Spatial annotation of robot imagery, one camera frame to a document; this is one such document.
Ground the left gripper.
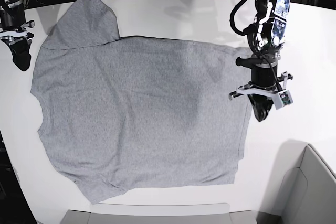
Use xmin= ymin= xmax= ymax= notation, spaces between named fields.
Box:
xmin=229 ymin=62 xmax=293 ymax=122

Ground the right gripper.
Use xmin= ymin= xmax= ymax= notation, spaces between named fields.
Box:
xmin=1 ymin=1 xmax=35 ymax=71

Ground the grey T-shirt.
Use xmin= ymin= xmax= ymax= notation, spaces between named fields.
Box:
xmin=31 ymin=0 xmax=252 ymax=204

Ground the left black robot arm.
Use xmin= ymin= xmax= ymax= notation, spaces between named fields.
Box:
xmin=229 ymin=0 xmax=293 ymax=122

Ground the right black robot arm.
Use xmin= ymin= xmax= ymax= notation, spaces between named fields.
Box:
xmin=1 ymin=0 xmax=35 ymax=71

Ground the grey bin at right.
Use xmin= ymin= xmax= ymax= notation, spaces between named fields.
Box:
xmin=270 ymin=144 xmax=336 ymax=224

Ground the grey bin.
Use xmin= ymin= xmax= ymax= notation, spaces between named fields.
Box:
xmin=270 ymin=144 xmax=336 ymax=224
xmin=61 ymin=203 xmax=257 ymax=223

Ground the grey bin at bottom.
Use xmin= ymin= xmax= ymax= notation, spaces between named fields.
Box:
xmin=61 ymin=203 xmax=257 ymax=223

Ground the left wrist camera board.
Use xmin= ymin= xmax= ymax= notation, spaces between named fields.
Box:
xmin=272 ymin=90 xmax=293 ymax=110

